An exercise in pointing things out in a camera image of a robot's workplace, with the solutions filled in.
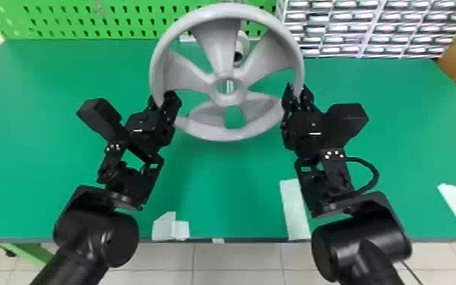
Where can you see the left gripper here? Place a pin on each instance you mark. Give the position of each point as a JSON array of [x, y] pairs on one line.
[[150, 131]]

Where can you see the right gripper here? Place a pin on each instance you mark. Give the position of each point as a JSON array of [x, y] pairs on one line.
[[305, 133]]

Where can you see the grey wheel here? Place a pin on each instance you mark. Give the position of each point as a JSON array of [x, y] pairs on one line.
[[216, 43]]

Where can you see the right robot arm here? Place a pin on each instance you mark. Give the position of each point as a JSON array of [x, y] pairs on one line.
[[363, 238]]

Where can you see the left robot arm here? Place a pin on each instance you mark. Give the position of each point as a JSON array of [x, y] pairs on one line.
[[93, 234]]

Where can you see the white drawer cabinet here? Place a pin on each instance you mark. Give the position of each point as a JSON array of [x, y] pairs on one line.
[[331, 28], [419, 28]]

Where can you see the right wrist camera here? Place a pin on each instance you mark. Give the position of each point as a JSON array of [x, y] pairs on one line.
[[347, 119]]

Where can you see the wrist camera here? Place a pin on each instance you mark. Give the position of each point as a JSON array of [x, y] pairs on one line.
[[100, 116], [347, 119]]

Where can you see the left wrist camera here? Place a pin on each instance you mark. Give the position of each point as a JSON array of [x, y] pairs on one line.
[[100, 116]]

